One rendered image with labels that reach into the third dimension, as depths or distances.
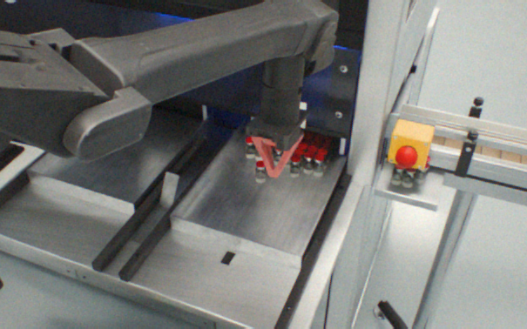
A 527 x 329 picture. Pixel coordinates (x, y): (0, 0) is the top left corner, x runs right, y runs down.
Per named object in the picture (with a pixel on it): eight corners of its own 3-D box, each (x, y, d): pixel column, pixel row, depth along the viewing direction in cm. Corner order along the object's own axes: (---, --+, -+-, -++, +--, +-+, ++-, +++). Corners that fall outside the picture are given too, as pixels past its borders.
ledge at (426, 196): (387, 157, 118) (388, 150, 117) (445, 171, 114) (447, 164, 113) (373, 195, 108) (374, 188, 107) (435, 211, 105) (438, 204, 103)
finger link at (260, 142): (303, 168, 84) (310, 115, 79) (288, 189, 78) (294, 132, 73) (265, 158, 86) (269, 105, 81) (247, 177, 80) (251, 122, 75)
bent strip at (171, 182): (170, 192, 106) (166, 171, 102) (182, 197, 105) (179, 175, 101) (130, 239, 96) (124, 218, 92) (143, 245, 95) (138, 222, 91)
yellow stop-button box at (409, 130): (394, 142, 106) (399, 112, 102) (429, 150, 104) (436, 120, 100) (385, 163, 101) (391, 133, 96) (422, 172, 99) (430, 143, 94)
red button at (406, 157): (396, 155, 100) (400, 138, 98) (417, 160, 99) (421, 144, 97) (392, 167, 98) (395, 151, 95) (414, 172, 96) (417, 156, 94)
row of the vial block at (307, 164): (247, 151, 116) (247, 135, 113) (324, 171, 111) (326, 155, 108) (244, 157, 115) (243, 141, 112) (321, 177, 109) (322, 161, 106)
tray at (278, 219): (245, 131, 123) (244, 119, 120) (351, 157, 115) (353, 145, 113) (172, 228, 98) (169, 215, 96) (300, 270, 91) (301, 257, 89)
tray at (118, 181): (124, 101, 133) (121, 90, 130) (214, 124, 125) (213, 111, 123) (30, 183, 109) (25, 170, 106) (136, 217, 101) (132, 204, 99)
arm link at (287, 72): (257, 41, 70) (293, 50, 67) (284, 31, 75) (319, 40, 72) (253, 89, 73) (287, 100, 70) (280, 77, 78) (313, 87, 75)
